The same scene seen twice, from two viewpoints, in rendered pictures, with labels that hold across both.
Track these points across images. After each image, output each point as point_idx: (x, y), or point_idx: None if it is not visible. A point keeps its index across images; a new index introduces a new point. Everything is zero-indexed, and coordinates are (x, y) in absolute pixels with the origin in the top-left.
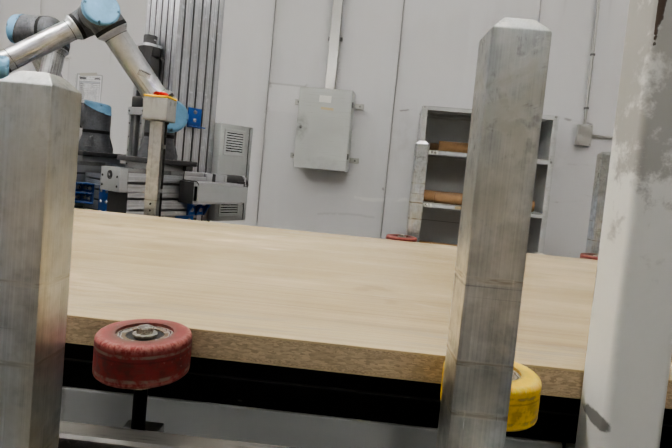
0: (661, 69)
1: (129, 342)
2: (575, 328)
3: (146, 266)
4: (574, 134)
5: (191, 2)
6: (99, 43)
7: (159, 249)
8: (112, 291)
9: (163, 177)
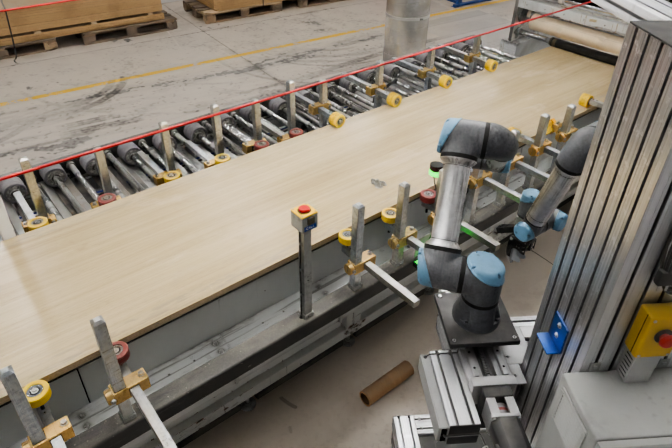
0: None
1: (104, 194)
2: (11, 258)
3: (156, 217)
4: None
5: (602, 159)
6: None
7: (177, 229)
8: (138, 204)
9: (299, 262)
